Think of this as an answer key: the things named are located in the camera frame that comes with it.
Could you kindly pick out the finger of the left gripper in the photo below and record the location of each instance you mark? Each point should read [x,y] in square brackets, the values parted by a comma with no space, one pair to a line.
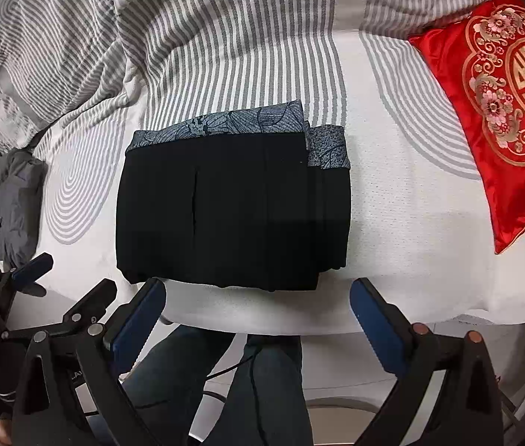
[24,280]
[87,311]

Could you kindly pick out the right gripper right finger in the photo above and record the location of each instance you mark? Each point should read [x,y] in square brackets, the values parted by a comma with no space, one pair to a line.
[467,410]

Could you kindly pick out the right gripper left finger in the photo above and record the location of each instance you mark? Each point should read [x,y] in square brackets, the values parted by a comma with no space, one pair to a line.
[47,410]

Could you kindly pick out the black skirt blue patterned waistband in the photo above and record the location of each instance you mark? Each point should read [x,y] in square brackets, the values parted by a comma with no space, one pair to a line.
[253,198]

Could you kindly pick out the person's left hand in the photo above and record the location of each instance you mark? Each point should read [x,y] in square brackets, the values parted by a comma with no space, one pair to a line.
[5,432]

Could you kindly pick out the grey jacket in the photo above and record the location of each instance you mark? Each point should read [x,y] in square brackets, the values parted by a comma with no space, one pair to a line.
[22,179]

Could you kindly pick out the red embroidered cushion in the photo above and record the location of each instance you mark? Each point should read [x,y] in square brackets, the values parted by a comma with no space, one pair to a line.
[479,62]

